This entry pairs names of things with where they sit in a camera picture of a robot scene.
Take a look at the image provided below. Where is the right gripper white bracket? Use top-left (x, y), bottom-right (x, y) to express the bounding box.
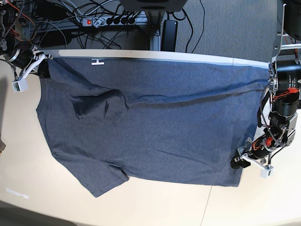
top-left (4, 46), bottom-right (53, 81)

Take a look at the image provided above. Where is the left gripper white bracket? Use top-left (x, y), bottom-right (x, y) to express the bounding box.
top-left (230, 136), bottom-right (282, 169)

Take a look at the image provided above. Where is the blue grey T-shirt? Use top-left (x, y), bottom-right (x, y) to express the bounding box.
top-left (37, 58), bottom-right (268, 197)

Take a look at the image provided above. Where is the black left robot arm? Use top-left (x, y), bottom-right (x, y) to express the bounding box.
top-left (230, 0), bottom-right (301, 178)

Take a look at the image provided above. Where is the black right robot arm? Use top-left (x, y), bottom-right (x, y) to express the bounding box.
top-left (0, 0), bottom-right (53, 92)

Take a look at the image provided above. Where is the white power strip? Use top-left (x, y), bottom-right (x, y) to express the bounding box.
top-left (81, 16), bottom-right (137, 28)

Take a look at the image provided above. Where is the black power adapter brick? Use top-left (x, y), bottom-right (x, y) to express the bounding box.
top-left (161, 20), bottom-right (178, 52)

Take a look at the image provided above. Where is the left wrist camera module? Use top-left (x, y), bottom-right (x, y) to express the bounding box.
top-left (260, 167), bottom-right (274, 178)

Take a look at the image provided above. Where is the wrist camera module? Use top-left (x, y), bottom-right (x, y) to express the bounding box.
top-left (12, 79), bottom-right (28, 92)
top-left (260, 167), bottom-right (274, 178)

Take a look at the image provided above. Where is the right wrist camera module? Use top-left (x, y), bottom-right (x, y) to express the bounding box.
top-left (12, 79), bottom-right (28, 92)

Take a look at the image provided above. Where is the silver aluminium frame post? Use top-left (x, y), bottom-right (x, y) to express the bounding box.
top-left (145, 10), bottom-right (165, 51)

